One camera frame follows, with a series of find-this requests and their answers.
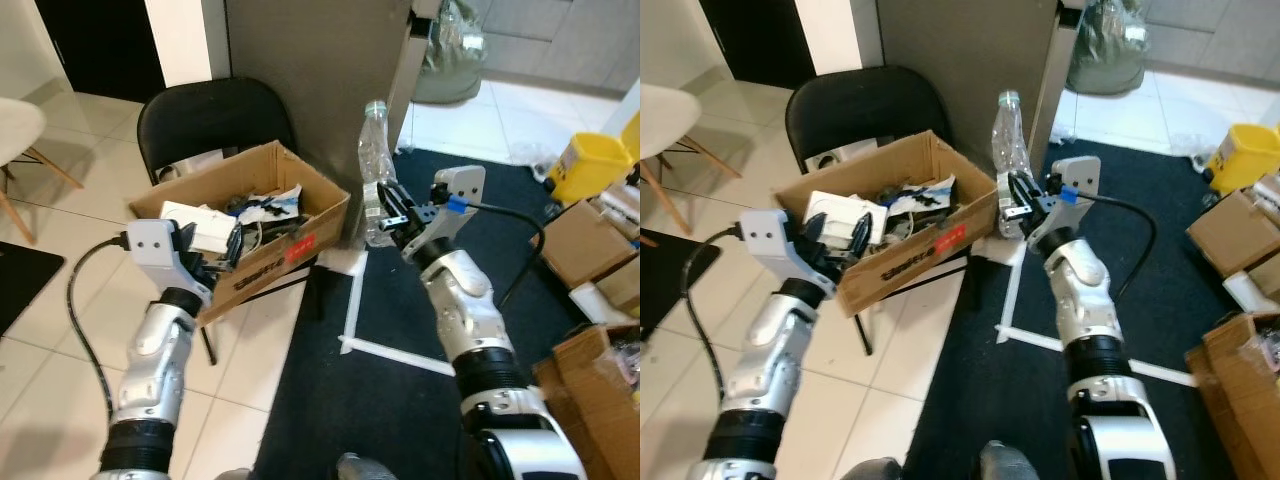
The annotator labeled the yellow bucket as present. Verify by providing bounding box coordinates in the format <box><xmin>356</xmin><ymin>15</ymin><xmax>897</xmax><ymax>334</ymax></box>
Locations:
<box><xmin>1203</xmin><ymin>122</ymin><xmax>1280</xmax><ymax>198</ymax></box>
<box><xmin>545</xmin><ymin>112</ymin><xmax>641</xmax><ymax>209</ymax></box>

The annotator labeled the clear plastic bottle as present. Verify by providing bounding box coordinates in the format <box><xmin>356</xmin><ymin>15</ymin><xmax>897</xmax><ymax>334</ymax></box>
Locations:
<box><xmin>990</xmin><ymin>90</ymin><xmax>1033</xmax><ymax>241</ymax></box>
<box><xmin>357</xmin><ymin>100</ymin><xmax>403</xmax><ymax>249</ymax></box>

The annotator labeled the white paper box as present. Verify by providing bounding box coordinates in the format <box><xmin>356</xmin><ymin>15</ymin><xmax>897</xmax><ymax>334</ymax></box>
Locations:
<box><xmin>805</xmin><ymin>190</ymin><xmax>891</xmax><ymax>253</ymax></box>
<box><xmin>158</xmin><ymin>200</ymin><xmax>238</xmax><ymax>255</ymax></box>

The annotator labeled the grey partition panel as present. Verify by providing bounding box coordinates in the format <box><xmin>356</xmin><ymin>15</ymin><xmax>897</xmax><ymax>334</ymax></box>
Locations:
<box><xmin>224</xmin><ymin>0</ymin><xmax>426</xmax><ymax>206</ymax></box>
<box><xmin>875</xmin><ymin>0</ymin><xmax>1069</xmax><ymax>196</ymax></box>

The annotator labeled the black chair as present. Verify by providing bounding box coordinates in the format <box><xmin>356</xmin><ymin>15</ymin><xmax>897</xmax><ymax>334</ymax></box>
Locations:
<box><xmin>784</xmin><ymin>65</ymin><xmax>959</xmax><ymax>358</ymax></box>
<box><xmin>136</xmin><ymin>76</ymin><xmax>327</xmax><ymax>367</ymax></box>

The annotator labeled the white blue wrapper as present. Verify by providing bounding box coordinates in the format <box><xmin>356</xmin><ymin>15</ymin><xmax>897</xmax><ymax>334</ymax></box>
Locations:
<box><xmin>880</xmin><ymin>174</ymin><xmax>958</xmax><ymax>217</ymax></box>
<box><xmin>235</xmin><ymin>184</ymin><xmax>304</xmax><ymax>227</ymax></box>

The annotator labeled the grey-green rubbish bag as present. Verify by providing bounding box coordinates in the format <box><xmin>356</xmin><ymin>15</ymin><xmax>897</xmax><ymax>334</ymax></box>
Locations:
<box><xmin>1065</xmin><ymin>0</ymin><xmax>1149</xmax><ymax>98</ymax></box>
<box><xmin>412</xmin><ymin>0</ymin><xmax>487</xmax><ymax>107</ymax></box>

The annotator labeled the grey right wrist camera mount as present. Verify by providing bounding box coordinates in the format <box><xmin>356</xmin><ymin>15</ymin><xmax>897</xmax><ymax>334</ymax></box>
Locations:
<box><xmin>430</xmin><ymin>165</ymin><xmax>489</xmax><ymax>243</ymax></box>
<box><xmin>1043</xmin><ymin>155</ymin><xmax>1103</xmax><ymax>236</ymax></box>

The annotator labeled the big brown cardboard box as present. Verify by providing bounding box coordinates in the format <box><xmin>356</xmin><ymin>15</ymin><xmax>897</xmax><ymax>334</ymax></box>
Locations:
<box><xmin>530</xmin><ymin>322</ymin><xmax>641</xmax><ymax>480</ymax></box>
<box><xmin>1185</xmin><ymin>312</ymin><xmax>1280</xmax><ymax>480</ymax></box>

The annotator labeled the grey robot right foot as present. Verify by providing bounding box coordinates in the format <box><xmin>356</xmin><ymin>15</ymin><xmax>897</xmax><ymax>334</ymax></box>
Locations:
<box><xmin>980</xmin><ymin>440</ymin><xmax>1048</xmax><ymax>480</ymax></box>
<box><xmin>337</xmin><ymin>452</ymin><xmax>403</xmax><ymax>480</ymax></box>

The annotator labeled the beige round wooden-legged stool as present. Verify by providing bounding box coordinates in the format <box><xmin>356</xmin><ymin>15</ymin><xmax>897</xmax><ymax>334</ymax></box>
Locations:
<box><xmin>640</xmin><ymin>82</ymin><xmax>747</xmax><ymax>249</ymax></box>
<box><xmin>0</xmin><ymin>97</ymin><xmax>87</xmax><ymax>247</ymax></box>

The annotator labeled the black carpet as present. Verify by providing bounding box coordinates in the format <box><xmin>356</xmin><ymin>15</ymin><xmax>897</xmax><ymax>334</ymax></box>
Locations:
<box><xmin>250</xmin><ymin>148</ymin><xmax>641</xmax><ymax>480</ymax></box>
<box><xmin>900</xmin><ymin>140</ymin><xmax>1280</xmax><ymax>480</ymax></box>

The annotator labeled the small brown cardboard box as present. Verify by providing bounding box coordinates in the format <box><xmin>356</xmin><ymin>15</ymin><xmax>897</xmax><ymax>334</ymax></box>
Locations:
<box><xmin>538</xmin><ymin>185</ymin><xmax>641</xmax><ymax>313</ymax></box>
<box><xmin>1185</xmin><ymin>170</ymin><xmax>1280</xmax><ymax>283</ymax></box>

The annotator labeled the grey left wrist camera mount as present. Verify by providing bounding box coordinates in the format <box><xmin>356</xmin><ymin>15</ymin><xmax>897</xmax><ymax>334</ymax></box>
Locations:
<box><xmin>125</xmin><ymin>216</ymin><xmax>216</xmax><ymax>299</ymax></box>
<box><xmin>738</xmin><ymin>208</ymin><xmax>819</xmax><ymax>289</ymax></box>

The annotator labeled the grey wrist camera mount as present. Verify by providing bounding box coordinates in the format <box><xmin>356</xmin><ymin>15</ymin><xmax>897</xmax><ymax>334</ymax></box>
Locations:
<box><xmin>125</xmin><ymin>216</ymin><xmax>216</xmax><ymax>299</ymax></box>
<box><xmin>1043</xmin><ymin>155</ymin><xmax>1103</xmax><ymax>236</ymax></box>
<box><xmin>430</xmin><ymin>165</ymin><xmax>489</xmax><ymax>243</ymax></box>
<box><xmin>738</xmin><ymin>208</ymin><xmax>819</xmax><ymax>289</ymax></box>

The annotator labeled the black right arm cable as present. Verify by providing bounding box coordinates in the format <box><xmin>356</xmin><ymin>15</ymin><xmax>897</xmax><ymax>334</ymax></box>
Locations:
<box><xmin>448</xmin><ymin>198</ymin><xmax>549</xmax><ymax>309</ymax></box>
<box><xmin>1070</xmin><ymin>188</ymin><xmax>1161</xmax><ymax>303</ymax></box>

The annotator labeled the black rubber floor mat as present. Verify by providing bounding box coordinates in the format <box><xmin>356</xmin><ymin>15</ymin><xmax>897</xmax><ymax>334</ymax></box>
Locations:
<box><xmin>640</xmin><ymin>228</ymin><xmax>723</xmax><ymax>343</ymax></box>
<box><xmin>0</xmin><ymin>240</ymin><xmax>67</xmax><ymax>338</ymax></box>

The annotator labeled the white floor tape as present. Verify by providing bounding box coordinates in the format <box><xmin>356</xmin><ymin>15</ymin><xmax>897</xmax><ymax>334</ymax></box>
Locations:
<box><xmin>338</xmin><ymin>248</ymin><xmax>459</xmax><ymax>379</ymax></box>
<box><xmin>995</xmin><ymin>240</ymin><xmax>1198</xmax><ymax>389</ymax></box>

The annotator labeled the white roll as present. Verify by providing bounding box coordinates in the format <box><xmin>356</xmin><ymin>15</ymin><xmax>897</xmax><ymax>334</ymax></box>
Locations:
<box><xmin>568</xmin><ymin>282</ymin><xmax>629</xmax><ymax>323</ymax></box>
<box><xmin>1222</xmin><ymin>268</ymin><xmax>1280</xmax><ymax>314</ymax></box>

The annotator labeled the open cardboard rubbish box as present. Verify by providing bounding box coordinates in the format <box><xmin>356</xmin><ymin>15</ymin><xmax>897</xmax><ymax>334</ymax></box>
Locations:
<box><xmin>772</xmin><ymin>130</ymin><xmax>1002</xmax><ymax>319</ymax></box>
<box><xmin>127</xmin><ymin>140</ymin><xmax>354</xmax><ymax>329</ymax></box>

